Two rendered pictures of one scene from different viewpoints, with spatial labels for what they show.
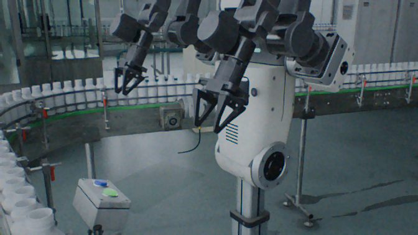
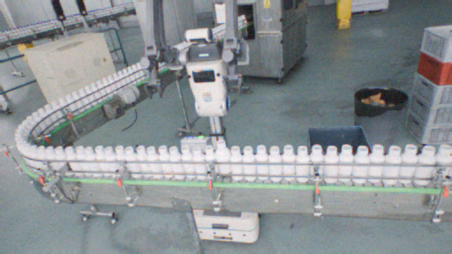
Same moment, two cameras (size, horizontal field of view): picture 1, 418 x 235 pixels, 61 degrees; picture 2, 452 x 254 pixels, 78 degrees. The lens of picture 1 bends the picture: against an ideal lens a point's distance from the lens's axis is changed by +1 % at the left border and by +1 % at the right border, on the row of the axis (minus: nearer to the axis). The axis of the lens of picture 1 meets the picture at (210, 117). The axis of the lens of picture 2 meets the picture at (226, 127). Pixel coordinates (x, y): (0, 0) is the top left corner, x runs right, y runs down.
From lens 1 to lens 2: 1.03 m
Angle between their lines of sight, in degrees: 37
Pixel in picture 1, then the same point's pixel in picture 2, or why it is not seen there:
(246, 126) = (216, 91)
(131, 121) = (88, 123)
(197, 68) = (54, 69)
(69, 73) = not seen: outside the picture
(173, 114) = (116, 106)
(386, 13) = not seen: outside the picture
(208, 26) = (228, 56)
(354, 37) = not seen: hidden behind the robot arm
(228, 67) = (234, 69)
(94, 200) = (202, 141)
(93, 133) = (68, 142)
